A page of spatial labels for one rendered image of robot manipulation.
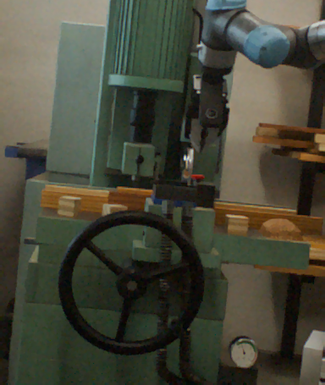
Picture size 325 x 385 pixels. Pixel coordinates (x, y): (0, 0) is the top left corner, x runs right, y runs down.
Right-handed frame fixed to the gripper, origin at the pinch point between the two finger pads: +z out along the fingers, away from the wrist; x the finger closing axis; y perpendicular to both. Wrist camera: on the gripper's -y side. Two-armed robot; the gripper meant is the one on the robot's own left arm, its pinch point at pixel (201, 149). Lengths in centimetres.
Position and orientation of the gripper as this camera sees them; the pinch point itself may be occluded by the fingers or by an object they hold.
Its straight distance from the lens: 187.7
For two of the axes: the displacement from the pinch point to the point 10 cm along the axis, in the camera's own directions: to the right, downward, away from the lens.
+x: -9.9, -1.1, -0.7
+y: 0.1, -5.7, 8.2
